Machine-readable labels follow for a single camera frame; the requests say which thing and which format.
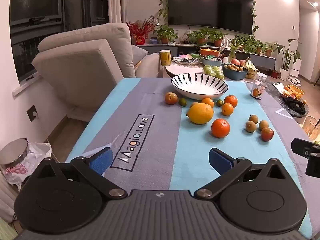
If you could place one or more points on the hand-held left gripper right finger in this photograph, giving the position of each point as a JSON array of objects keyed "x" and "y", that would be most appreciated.
[{"x": 220, "y": 160}]

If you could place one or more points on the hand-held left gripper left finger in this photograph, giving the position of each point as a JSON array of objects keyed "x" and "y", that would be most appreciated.
[{"x": 101, "y": 161}]

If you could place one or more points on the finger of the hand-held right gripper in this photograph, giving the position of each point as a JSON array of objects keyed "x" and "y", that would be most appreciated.
[
  {"x": 313, "y": 165},
  {"x": 301, "y": 147}
]

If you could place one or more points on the large orange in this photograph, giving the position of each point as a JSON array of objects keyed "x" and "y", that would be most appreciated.
[{"x": 220, "y": 128}]

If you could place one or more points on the large yellow lemon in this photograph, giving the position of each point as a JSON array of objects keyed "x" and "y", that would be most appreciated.
[{"x": 200, "y": 113}]

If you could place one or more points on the striped white ceramic bowl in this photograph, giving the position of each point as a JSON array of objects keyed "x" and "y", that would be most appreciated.
[{"x": 200, "y": 85}]

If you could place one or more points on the clear plastic container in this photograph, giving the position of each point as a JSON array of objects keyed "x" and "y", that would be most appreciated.
[{"x": 311, "y": 128}]

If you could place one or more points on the red-brown round fruit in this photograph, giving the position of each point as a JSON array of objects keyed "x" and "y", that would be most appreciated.
[{"x": 267, "y": 134}]

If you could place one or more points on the black cloth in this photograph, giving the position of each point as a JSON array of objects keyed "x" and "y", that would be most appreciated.
[{"x": 297, "y": 107}]

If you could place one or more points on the orange plastic basket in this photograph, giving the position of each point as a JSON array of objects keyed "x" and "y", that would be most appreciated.
[{"x": 296, "y": 92}]

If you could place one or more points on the dark marble low table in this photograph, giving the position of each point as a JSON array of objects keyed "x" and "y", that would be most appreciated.
[{"x": 277, "y": 97}]

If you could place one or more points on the blue and grey printed cloth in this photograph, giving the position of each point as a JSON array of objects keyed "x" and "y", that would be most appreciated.
[{"x": 155, "y": 142}]

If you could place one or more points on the green kumquat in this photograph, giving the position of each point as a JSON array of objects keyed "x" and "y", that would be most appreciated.
[
  {"x": 219, "y": 103},
  {"x": 182, "y": 102}
]

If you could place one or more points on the small yellow fruit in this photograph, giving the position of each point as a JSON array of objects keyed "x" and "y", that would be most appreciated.
[{"x": 194, "y": 104}]

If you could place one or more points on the trash bin with bag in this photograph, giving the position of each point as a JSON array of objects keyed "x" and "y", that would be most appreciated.
[{"x": 37, "y": 155}]

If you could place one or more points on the clear jar with orange label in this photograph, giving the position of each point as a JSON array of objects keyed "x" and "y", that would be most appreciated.
[{"x": 258, "y": 86}]

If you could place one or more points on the small plant in red pot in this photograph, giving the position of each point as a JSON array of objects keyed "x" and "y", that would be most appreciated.
[{"x": 275, "y": 73}]

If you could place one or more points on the orange-brown round fruit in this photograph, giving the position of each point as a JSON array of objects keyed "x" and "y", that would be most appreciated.
[{"x": 171, "y": 98}]

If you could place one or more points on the white robot vacuum dock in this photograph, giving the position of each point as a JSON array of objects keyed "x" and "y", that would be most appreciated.
[{"x": 295, "y": 67}]

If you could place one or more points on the trash bin with metal lid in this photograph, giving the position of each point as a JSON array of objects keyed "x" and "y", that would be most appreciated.
[{"x": 13, "y": 152}]

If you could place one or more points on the dark blue bowl of longans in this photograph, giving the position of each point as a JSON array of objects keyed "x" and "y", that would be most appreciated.
[{"x": 235, "y": 73}]

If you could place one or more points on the tray of green apples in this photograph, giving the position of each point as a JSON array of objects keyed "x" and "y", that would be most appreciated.
[{"x": 212, "y": 71}]

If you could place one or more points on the tall plant in white pot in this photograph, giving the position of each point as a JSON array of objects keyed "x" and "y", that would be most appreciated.
[{"x": 286, "y": 57}]

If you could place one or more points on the bunch of bananas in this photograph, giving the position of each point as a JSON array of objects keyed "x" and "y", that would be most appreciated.
[{"x": 250, "y": 67}]

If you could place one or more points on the beige sofa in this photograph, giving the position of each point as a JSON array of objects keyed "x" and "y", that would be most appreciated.
[{"x": 82, "y": 67}]

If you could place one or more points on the blue-grey snack basket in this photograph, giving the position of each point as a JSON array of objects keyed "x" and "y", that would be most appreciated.
[{"x": 211, "y": 62}]

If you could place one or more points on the round white coffee table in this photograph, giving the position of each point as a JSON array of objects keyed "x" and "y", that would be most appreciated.
[{"x": 180, "y": 70}]

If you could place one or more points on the red apple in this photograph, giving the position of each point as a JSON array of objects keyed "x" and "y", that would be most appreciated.
[
  {"x": 243, "y": 62},
  {"x": 235, "y": 62}
]

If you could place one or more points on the white cup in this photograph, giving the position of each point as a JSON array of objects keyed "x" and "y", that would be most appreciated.
[{"x": 225, "y": 60}]

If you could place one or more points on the potted green plant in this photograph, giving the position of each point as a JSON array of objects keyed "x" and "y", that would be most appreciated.
[
  {"x": 200, "y": 37},
  {"x": 218, "y": 38},
  {"x": 165, "y": 33},
  {"x": 269, "y": 49},
  {"x": 256, "y": 45}
]

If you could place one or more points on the tray of snack packets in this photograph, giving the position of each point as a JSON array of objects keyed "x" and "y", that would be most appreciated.
[{"x": 185, "y": 61}]

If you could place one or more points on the orange box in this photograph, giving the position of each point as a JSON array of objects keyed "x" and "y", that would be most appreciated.
[{"x": 209, "y": 52}]

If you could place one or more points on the glass vase with green plant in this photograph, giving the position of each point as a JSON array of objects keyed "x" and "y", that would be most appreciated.
[{"x": 235, "y": 50}]

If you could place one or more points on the grey cushion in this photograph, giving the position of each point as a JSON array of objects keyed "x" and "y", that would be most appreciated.
[{"x": 138, "y": 54}]

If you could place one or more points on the yellow can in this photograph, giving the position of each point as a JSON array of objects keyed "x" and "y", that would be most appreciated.
[{"x": 165, "y": 58}]

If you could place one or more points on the grey television cabinet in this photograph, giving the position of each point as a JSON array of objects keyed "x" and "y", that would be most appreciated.
[{"x": 155, "y": 48}]

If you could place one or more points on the red berry branches in vase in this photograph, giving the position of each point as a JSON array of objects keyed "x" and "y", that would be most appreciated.
[{"x": 140, "y": 30}]

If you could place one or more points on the dark window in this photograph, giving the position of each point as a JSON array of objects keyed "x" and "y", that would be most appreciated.
[{"x": 35, "y": 17}]

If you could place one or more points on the beige curtain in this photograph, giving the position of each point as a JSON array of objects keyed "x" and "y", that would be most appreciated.
[{"x": 117, "y": 0}]

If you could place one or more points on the wall socket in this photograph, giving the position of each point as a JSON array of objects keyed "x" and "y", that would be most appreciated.
[{"x": 32, "y": 113}]

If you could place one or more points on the wall-mounted black television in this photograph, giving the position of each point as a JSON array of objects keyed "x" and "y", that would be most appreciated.
[{"x": 210, "y": 5}]

